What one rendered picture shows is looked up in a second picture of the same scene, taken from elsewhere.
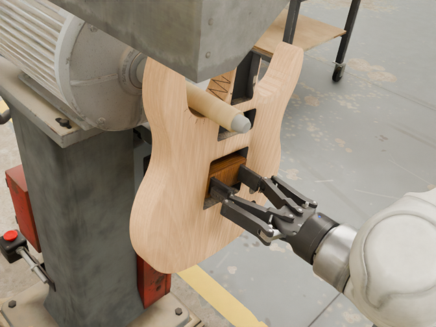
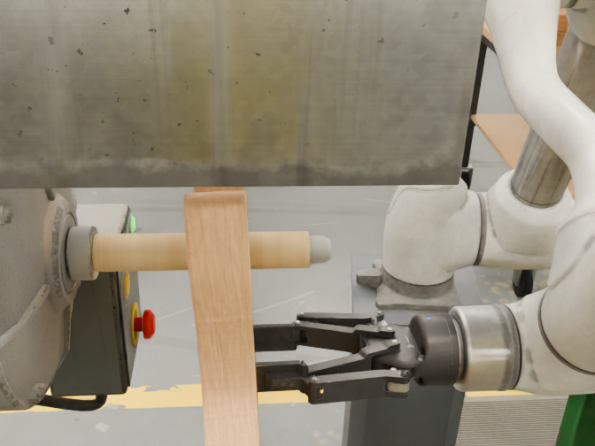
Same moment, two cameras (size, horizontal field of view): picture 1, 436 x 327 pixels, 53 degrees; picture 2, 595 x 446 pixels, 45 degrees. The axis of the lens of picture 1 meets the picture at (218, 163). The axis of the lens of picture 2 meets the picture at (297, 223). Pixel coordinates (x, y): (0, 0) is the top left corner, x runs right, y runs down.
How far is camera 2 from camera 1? 0.41 m
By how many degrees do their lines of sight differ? 39
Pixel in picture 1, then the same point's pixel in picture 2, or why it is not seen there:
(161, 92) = (243, 255)
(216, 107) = (272, 243)
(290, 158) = not seen: hidden behind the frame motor
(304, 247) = (444, 365)
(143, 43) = (331, 168)
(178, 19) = (423, 104)
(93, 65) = (19, 288)
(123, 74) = (57, 280)
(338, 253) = (492, 342)
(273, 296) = not seen: outside the picture
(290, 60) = not seen: hidden behind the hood
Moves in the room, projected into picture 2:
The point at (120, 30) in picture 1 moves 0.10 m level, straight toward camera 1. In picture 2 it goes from (265, 167) to (429, 212)
